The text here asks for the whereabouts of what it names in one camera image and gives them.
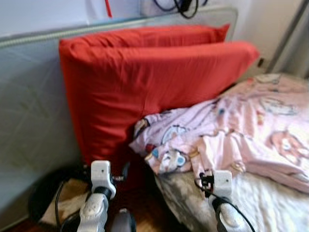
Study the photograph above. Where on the grey floral bedsheet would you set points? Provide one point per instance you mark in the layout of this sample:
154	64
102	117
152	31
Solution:
275	208

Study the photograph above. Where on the brown cardboard piece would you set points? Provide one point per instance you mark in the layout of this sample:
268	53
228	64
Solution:
72	193

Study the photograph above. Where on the large red pillow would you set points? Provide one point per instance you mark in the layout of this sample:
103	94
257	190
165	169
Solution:
145	87
145	36

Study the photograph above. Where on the silver robot left leg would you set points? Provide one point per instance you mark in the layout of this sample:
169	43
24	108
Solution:
123	222

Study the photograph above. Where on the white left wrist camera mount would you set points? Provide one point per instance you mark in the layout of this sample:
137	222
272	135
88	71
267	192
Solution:
100	176

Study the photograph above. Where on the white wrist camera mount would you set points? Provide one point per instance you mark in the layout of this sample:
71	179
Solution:
223	183
100	176

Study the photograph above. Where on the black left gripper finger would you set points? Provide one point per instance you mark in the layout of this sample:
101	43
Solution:
125	171

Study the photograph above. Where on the pink cartoon print quilt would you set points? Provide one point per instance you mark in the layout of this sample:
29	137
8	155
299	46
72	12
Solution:
251	121

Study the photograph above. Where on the thin red stick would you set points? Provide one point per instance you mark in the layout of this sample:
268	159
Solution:
108	8

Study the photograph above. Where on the black bag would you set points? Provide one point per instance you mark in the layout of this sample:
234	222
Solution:
43	193

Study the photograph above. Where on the small dark wall fitting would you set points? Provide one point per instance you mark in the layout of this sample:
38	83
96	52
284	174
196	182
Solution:
261	63

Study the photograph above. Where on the grey sliding door frame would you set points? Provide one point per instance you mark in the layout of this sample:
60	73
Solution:
289	43

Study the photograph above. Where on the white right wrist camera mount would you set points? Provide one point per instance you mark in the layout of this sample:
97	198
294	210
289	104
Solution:
223	183

